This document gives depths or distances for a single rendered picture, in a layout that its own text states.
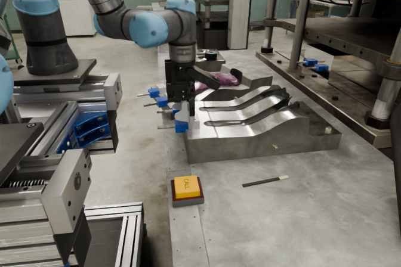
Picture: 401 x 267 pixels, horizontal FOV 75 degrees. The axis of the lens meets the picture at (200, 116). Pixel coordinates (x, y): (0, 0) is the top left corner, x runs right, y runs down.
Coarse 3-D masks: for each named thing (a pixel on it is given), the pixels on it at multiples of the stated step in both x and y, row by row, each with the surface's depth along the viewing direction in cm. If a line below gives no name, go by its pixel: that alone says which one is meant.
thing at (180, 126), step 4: (196, 116) 83; (176, 120) 84; (196, 120) 81; (176, 124) 82; (180, 124) 82; (184, 124) 82; (188, 124) 81; (196, 124) 81; (160, 128) 82; (164, 128) 83; (168, 128) 83; (176, 128) 81; (180, 128) 82; (184, 128) 82; (188, 128) 82; (192, 128) 82; (196, 128) 82; (176, 132) 82; (180, 132) 82
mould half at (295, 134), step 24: (264, 120) 84; (288, 120) 79; (312, 120) 93; (192, 144) 78; (216, 144) 79; (240, 144) 80; (264, 144) 82; (288, 144) 83; (312, 144) 85; (336, 144) 87
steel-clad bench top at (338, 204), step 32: (160, 64) 173; (256, 64) 173; (224, 160) 82; (256, 160) 82; (288, 160) 82; (320, 160) 82; (352, 160) 82; (384, 160) 82; (224, 192) 70; (256, 192) 70; (288, 192) 70; (320, 192) 70; (352, 192) 70; (384, 192) 70; (192, 224) 61; (224, 224) 61; (256, 224) 61; (288, 224) 61; (320, 224) 61; (352, 224) 61; (384, 224) 61; (192, 256) 54; (224, 256) 54; (256, 256) 54; (288, 256) 54; (320, 256) 54; (352, 256) 54; (384, 256) 54
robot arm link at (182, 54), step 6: (174, 48) 69; (180, 48) 69; (186, 48) 69; (192, 48) 70; (174, 54) 70; (180, 54) 70; (186, 54) 70; (192, 54) 71; (174, 60) 71; (180, 60) 70; (186, 60) 70; (192, 60) 72
